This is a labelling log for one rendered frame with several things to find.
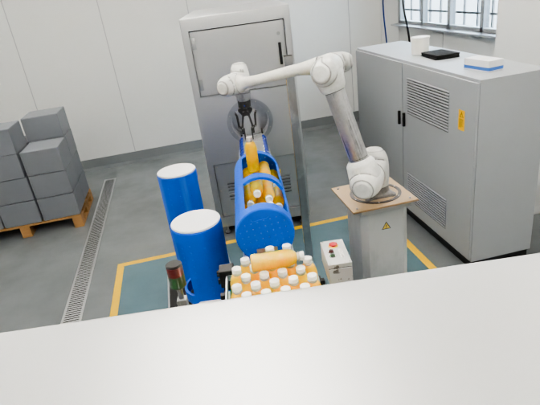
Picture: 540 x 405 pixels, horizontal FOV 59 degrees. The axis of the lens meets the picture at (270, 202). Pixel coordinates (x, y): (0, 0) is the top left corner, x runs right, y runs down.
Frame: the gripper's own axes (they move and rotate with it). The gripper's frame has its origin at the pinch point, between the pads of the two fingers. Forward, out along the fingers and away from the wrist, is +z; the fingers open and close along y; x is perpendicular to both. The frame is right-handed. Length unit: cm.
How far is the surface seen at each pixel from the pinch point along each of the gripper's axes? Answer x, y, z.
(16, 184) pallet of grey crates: -204, 249, 77
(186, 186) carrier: -41, 49, 44
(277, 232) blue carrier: 76, -8, 29
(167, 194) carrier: -41, 64, 48
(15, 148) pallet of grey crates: -207, 238, 40
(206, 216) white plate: 33, 30, 35
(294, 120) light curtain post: -66, -34, 14
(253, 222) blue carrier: 76, 3, 22
